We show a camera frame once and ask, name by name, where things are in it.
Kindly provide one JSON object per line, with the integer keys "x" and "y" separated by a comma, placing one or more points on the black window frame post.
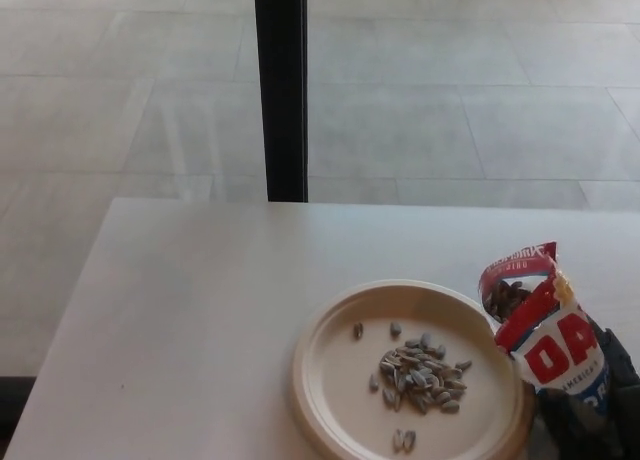
{"x": 281, "y": 90}

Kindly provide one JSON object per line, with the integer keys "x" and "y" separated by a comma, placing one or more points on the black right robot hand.
{"x": 622, "y": 410}

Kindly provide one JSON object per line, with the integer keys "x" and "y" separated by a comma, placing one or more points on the grey striped sunflower seed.
{"x": 398, "y": 440}
{"x": 409, "y": 437}
{"x": 373, "y": 381}
{"x": 395, "y": 329}
{"x": 358, "y": 329}

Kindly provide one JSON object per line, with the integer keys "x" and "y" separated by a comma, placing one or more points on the sunflower seed pile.
{"x": 420, "y": 375}

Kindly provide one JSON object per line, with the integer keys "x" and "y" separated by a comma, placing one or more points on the round beige paper plate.
{"x": 345, "y": 380}

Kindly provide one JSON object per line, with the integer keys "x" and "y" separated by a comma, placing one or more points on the red white sunflower seed bag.
{"x": 550, "y": 355}

